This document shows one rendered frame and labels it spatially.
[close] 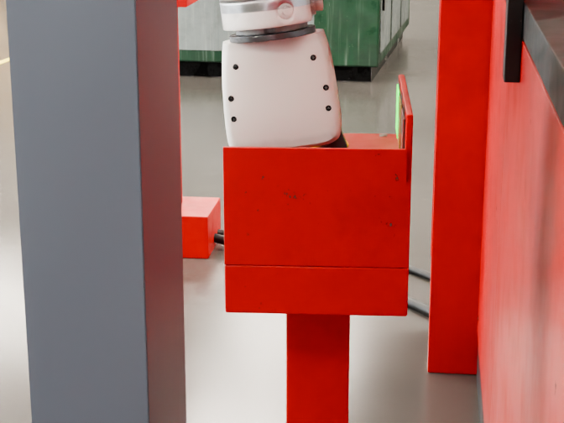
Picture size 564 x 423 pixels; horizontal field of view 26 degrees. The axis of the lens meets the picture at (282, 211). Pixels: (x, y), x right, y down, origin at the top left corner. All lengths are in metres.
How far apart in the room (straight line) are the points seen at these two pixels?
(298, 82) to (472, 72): 1.41
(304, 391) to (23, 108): 0.67
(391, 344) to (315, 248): 1.72
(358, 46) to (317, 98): 4.93
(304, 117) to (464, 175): 1.45
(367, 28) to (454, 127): 3.52
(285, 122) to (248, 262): 0.13
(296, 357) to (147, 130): 0.58
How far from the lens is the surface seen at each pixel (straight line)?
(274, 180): 1.04
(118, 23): 1.61
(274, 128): 1.06
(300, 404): 1.19
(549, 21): 1.38
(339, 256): 1.06
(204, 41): 6.12
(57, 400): 1.80
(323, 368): 1.17
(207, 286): 3.12
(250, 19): 1.03
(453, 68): 2.44
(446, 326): 2.59
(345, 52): 5.99
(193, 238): 3.33
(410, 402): 2.49
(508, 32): 1.56
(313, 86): 1.05
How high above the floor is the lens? 1.04
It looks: 16 degrees down
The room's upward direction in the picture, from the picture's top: straight up
